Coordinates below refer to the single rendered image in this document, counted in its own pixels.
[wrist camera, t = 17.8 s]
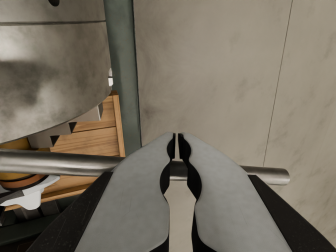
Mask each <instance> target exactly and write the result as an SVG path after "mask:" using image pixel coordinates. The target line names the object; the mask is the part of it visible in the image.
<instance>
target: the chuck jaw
mask: <svg viewBox="0 0 336 252"><path fill-rule="evenodd" d="M103 110H104V109H103V103H102V102H101V103H100V104H99V105H97V106H96V107H95V108H93V109H91V110H90V111H88V112H86V113H85V114H83V115H81V116H79V117H77V118H75V119H73V120H70V121H68V122H66V123H64V124H61V125H59V126H56V127H54V128H51V129H49V130H46V131H43V132H40V133H37V134H35V135H32V136H29V137H27V138H28V141H29V143H30V146H31V148H32V149H40V148H53V147H54V145H55V143H56V142H57V140H58V138H59V137H60V135H71V134H72V132H73V130H74V128H75V126H76V124H77V122H89V121H100V120H101V117H102V113H103Z"/></svg>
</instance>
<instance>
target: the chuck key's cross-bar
mask: <svg viewBox="0 0 336 252"><path fill-rule="evenodd" d="M125 158H126V157H119V156H105V155H91V154H77V153H63V152H49V151H35V150H21V149H7V148H0V173H17V174H39V175H61V176H82V177H99V176H101V175H102V174H103V173H104V172H105V171H106V172H111V171H112V170H113V169H114V168H115V167H116V166H117V165H118V164H119V163H120V162H121V161H122V160H123V159H125ZM240 167H241V168H242V169H244V170H245V171H246V172H247V173H248V174H249V175H257V176H258V177H259V178H260V179H261V180H262V181H264V182H265V183H266V184H267V185H278V186H285V185H287V184H288V183H289V181H290V175H289V172H288V171H287V170H286V169H284V168H274V167H260V166H246V165H240ZM187 178H188V168H187V166H186V164H185V163H184V162H183V161H175V160H172V161H171V162H170V179H169V180H170V181H187Z"/></svg>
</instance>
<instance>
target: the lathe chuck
mask: <svg viewBox="0 0 336 252"><path fill-rule="evenodd" d="M112 85H113V77H112V68H111V59H110V51H109V42H108V34H107V26H106V21H105V20H104V21H89V22H58V23H4V24H0V145H3V144H7V143H10V142H14V141H17V140H20V139H23V138H26V137H30V136H33V135H35V134H38V133H41V132H44V131H47V130H49V129H52V128H55V127H57V126H60V125H62V124H64V123H67V122H69V121H71V120H73V119H75V118H77V117H79V116H81V115H83V114H85V113H87V112H88V111H90V110H92V109H93V108H95V107H96V106H98V105H99V104H100V103H102V102H103V101H104V100H105V99H106V98H107V97H108V96H109V94H110V93H111V86H112Z"/></svg>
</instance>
